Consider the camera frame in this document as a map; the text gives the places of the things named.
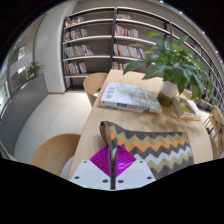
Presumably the grey low counter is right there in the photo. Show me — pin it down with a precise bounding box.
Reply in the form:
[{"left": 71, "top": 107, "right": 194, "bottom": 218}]
[{"left": 0, "top": 73, "right": 49, "bottom": 158}]

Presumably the small green floor plant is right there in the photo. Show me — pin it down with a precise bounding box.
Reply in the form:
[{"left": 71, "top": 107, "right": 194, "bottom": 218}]
[{"left": 26, "top": 61, "right": 44, "bottom": 80}]

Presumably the round ceiling lights group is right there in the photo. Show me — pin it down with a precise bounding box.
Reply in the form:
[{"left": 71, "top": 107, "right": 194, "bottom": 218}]
[{"left": 159, "top": 0, "right": 221, "bottom": 51}]

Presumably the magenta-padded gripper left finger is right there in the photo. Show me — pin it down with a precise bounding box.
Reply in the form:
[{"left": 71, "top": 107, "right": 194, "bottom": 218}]
[{"left": 69, "top": 145, "right": 113, "bottom": 191}]

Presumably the zigzag striped brown towel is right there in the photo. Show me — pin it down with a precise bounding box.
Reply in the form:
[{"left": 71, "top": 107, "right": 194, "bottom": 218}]
[{"left": 99, "top": 120, "right": 195, "bottom": 191}]

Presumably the yellow picture book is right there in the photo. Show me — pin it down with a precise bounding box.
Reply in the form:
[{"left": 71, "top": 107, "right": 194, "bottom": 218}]
[{"left": 172, "top": 96, "right": 203, "bottom": 122}]

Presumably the large white book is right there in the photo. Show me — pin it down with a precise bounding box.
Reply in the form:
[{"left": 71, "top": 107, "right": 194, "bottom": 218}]
[{"left": 97, "top": 81, "right": 163, "bottom": 114}]

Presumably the green potted plant white pot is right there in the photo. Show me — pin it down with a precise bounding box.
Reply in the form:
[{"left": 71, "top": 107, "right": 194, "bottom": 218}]
[{"left": 123, "top": 31, "right": 214, "bottom": 108}]

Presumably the dark metal bookshelf unit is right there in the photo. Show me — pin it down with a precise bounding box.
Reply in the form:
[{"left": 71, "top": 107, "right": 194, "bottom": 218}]
[{"left": 62, "top": 5, "right": 224, "bottom": 111}]

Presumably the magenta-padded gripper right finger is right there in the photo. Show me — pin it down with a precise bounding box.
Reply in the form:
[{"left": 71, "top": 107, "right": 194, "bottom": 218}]
[{"left": 114, "top": 145, "right": 157, "bottom": 190}]

